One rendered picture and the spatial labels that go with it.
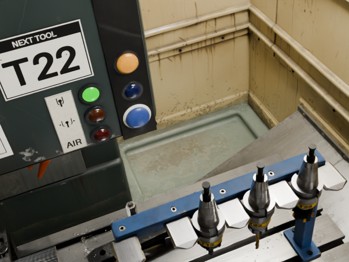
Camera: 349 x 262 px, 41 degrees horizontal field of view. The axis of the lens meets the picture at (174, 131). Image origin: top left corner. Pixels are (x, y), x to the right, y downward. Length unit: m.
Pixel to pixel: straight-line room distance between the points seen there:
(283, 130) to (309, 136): 0.10
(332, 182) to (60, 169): 0.83
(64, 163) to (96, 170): 0.13
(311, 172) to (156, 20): 0.98
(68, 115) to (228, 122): 1.57
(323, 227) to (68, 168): 0.77
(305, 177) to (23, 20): 0.65
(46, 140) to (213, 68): 1.44
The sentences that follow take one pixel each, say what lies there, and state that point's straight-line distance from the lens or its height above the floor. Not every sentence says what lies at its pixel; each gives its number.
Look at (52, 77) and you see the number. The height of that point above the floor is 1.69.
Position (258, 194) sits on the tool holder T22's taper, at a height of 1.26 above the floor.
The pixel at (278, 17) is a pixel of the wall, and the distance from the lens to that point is 1.72.
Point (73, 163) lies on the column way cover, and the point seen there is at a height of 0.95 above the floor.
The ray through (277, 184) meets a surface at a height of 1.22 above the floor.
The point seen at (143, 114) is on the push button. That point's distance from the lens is 0.58.
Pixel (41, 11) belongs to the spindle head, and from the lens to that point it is 0.49.
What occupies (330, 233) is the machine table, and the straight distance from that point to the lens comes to 1.34.
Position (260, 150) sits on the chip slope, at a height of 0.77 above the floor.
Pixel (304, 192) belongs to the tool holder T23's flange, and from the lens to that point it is 0.98.
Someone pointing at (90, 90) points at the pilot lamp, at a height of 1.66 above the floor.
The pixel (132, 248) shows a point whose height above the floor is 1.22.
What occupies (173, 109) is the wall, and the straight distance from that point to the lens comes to 2.00.
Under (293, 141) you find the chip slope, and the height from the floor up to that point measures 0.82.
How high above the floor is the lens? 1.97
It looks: 42 degrees down
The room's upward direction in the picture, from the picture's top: 7 degrees counter-clockwise
